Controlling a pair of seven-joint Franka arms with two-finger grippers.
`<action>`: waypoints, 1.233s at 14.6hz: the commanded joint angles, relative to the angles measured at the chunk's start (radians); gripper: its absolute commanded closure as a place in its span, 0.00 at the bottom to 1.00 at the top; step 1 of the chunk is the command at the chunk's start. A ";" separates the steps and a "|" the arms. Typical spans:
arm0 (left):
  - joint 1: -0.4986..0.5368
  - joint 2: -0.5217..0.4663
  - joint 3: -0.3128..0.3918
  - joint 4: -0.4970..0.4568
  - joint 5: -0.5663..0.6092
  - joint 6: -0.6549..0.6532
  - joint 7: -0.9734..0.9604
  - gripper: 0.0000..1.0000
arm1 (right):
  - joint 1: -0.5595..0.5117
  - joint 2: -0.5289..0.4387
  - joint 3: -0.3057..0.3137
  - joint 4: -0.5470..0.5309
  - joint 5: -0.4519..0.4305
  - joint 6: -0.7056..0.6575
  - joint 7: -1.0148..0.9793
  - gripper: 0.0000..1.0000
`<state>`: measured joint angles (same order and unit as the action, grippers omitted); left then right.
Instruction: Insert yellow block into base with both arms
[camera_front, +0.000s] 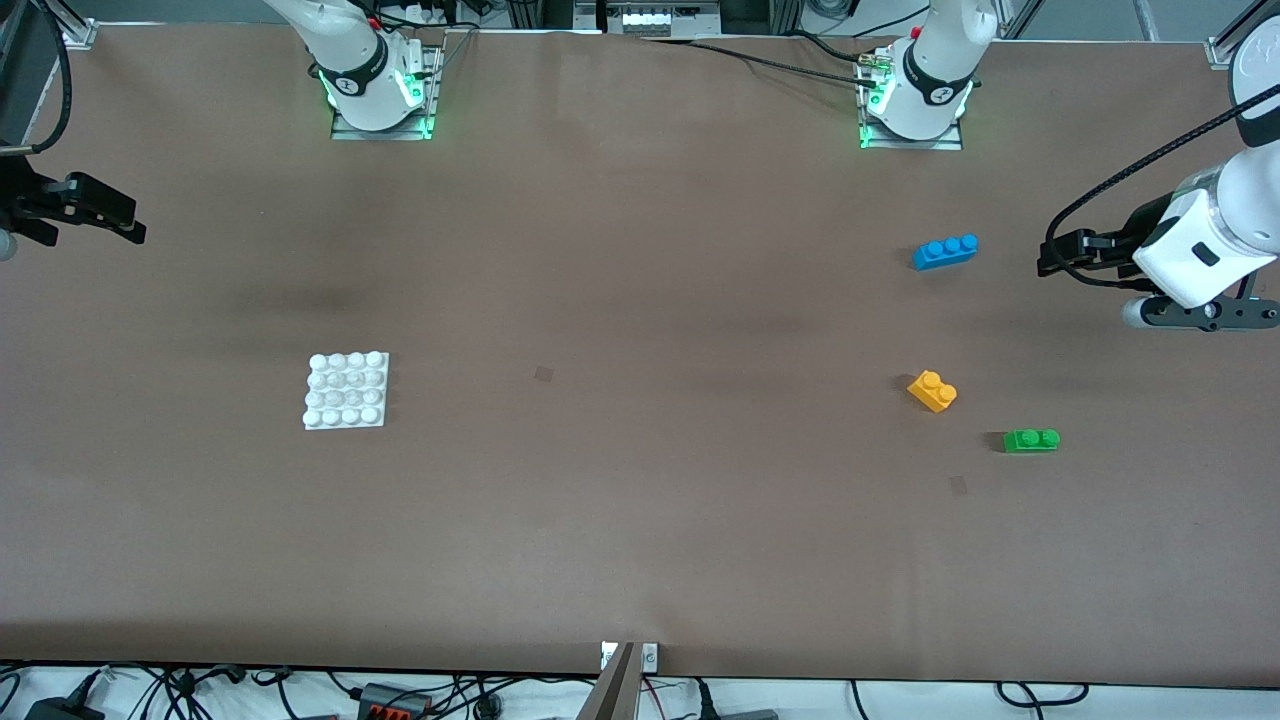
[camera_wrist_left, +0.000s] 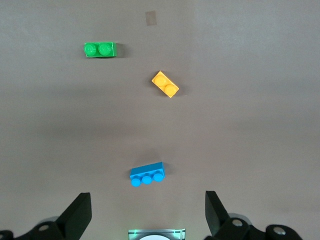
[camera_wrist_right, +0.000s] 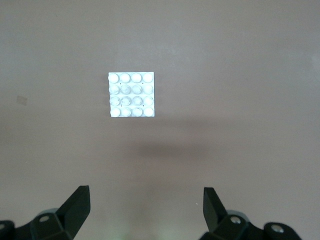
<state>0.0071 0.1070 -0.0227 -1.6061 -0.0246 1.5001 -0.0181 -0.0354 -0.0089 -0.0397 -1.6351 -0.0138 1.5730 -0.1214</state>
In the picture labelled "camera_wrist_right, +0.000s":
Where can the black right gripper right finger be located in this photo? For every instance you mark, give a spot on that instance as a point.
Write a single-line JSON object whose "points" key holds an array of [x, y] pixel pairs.
{"points": [[215, 215]]}

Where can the white studded base plate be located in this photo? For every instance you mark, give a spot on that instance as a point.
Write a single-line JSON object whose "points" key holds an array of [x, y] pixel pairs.
{"points": [[132, 95]]}

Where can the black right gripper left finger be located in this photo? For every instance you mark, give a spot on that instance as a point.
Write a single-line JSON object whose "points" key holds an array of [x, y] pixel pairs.
{"points": [[67, 217]]}

